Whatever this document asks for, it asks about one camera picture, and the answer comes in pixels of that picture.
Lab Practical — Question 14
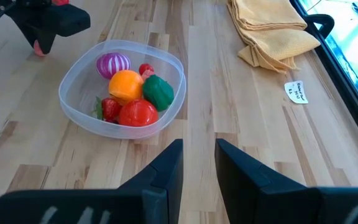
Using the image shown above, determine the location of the pink wrinkled toy vegetable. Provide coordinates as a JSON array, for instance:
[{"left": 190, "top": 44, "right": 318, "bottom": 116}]
[{"left": 32, "top": 39, "right": 47, "bottom": 57}]

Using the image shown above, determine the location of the yellow folded cloth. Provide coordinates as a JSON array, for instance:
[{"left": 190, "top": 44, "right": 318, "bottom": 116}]
[{"left": 227, "top": 0, "right": 321, "bottom": 75}]

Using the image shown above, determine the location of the small pink round toy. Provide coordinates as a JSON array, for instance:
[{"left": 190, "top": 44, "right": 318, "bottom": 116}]
[{"left": 140, "top": 70, "right": 155, "bottom": 82}]

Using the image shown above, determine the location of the black frame handle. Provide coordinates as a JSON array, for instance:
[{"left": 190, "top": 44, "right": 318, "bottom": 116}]
[{"left": 303, "top": 13, "right": 336, "bottom": 40}]

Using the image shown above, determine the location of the black aluminium table frame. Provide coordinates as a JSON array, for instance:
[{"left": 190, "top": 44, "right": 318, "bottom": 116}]
[{"left": 289, "top": 0, "right": 358, "bottom": 158}]

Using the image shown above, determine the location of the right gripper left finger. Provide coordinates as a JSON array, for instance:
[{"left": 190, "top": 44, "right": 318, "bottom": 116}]
[{"left": 118, "top": 138, "right": 185, "bottom": 224}]

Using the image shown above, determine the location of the red toy tomato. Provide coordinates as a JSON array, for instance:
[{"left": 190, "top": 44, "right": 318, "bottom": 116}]
[{"left": 118, "top": 99, "right": 160, "bottom": 128}]

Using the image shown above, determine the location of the purple striped toy onion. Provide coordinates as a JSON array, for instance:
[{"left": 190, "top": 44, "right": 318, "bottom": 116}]
[{"left": 95, "top": 52, "right": 132, "bottom": 80}]

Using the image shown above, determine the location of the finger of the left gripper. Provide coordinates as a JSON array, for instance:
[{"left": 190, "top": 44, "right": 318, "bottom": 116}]
[
  {"left": 39, "top": 30, "right": 57, "bottom": 56},
  {"left": 20, "top": 26, "right": 39, "bottom": 45}
]

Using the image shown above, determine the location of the clear plastic tupperware container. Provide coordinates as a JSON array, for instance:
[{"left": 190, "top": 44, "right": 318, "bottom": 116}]
[{"left": 58, "top": 39, "right": 187, "bottom": 140}]

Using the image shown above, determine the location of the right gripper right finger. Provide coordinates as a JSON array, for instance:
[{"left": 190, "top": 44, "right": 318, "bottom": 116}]
[{"left": 214, "top": 138, "right": 318, "bottom": 224}]

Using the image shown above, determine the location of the white handwritten paper note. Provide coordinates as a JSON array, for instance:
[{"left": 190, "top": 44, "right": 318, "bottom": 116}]
[{"left": 283, "top": 80, "right": 309, "bottom": 105}]

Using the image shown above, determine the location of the orange toy fruit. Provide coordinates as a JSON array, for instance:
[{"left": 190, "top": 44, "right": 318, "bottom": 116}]
[{"left": 108, "top": 69, "right": 145, "bottom": 106}]

